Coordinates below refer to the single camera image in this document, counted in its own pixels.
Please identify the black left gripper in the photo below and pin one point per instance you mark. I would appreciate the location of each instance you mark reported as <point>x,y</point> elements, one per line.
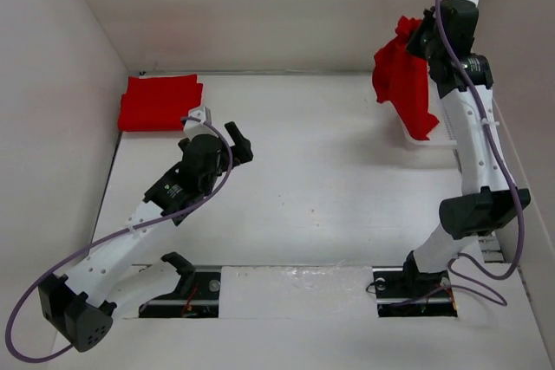
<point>234,150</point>

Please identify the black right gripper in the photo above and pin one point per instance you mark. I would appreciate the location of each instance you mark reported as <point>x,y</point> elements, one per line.
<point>420,41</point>

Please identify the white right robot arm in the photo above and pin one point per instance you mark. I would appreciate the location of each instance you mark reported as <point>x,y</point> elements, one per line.
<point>489,198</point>

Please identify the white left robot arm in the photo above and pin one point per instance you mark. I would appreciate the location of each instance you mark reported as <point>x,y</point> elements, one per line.
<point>83,303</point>

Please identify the folded red t shirt stack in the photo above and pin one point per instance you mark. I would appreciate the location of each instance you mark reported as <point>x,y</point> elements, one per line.
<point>157,104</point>

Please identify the white perforated plastic basket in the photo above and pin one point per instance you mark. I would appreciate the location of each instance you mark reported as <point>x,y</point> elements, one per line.
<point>441,136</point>

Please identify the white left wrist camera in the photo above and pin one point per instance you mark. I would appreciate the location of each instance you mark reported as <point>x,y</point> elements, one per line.
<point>194,124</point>

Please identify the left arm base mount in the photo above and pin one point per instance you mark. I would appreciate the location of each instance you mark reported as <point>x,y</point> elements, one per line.
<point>195,298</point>

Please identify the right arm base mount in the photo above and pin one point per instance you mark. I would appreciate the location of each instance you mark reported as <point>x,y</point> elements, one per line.
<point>396,296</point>

